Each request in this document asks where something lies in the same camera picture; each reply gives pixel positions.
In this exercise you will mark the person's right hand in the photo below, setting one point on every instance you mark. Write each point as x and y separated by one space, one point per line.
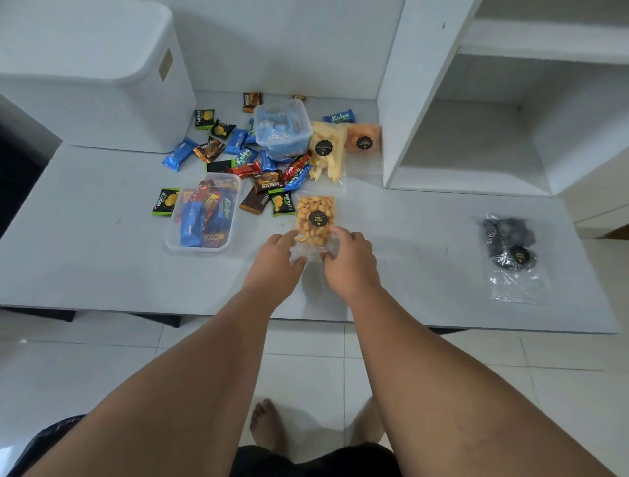
354 270

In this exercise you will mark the person's left hand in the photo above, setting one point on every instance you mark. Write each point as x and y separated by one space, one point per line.
272 270

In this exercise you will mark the person's right thumb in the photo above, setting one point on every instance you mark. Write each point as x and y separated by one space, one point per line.
329 254

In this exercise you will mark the person's left thumb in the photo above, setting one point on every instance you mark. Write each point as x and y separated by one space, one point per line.
298 257

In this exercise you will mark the clear bag of orange nuts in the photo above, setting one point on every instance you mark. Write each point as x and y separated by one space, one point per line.
314 211

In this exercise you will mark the person's right forearm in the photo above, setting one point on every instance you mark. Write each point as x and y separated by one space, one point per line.
442 393

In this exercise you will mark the person's left forearm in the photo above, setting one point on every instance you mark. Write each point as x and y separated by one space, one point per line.
196 383

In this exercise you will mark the scattered pile of snack packets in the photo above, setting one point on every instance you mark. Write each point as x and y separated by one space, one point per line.
268 181

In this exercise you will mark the clear bag of yellow chips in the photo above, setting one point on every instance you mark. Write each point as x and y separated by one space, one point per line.
327 164

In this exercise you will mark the heap of mixed wafer packets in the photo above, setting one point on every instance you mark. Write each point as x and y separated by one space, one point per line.
194 221

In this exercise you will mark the clear plastic tub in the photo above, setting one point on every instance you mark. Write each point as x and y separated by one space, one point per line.
305 131

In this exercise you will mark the clear bag of orange crackers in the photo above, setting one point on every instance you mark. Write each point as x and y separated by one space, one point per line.
363 133

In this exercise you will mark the heap of blue packets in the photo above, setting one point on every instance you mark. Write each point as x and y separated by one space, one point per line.
275 133

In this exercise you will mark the clear rectangular plastic container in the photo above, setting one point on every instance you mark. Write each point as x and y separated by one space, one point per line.
170 241

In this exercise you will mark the person's right foot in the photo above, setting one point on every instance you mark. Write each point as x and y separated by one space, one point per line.
367 422

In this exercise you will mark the person's foot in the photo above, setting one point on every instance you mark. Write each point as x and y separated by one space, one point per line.
367 422
265 427

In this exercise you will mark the person's left foot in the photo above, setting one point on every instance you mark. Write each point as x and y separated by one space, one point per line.
265 427

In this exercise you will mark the clear bag of dark cookies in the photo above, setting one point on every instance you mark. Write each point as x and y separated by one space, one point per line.
506 241

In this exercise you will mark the white shelf unit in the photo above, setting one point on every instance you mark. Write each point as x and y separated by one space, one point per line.
422 98

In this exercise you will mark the black shorts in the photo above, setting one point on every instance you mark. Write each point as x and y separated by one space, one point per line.
314 462

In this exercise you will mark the white lidded storage box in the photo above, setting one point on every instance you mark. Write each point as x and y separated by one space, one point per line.
88 73

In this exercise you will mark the black plastic bag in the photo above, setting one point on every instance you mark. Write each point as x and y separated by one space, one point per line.
44 442

